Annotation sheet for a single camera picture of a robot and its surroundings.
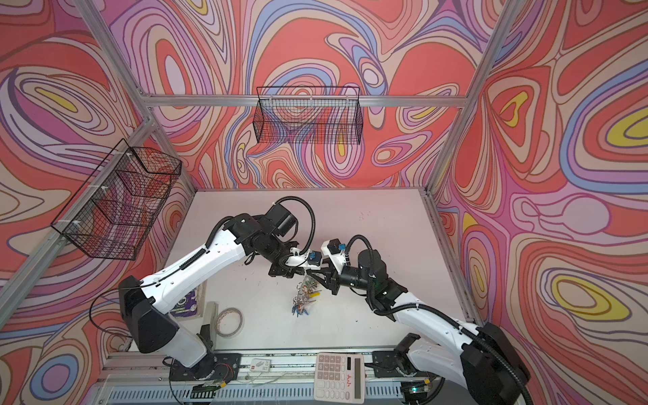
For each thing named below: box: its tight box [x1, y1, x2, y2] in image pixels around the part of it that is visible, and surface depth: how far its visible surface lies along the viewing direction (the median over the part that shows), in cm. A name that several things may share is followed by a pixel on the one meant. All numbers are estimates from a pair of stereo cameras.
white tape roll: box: [215, 307, 244, 339], surface depth 83 cm
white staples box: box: [249, 357, 272, 373], surface depth 75 cm
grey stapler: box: [202, 301, 219, 351], surface depth 84 cm
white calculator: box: [313, 352, 366, 405], surface depth 71 cm
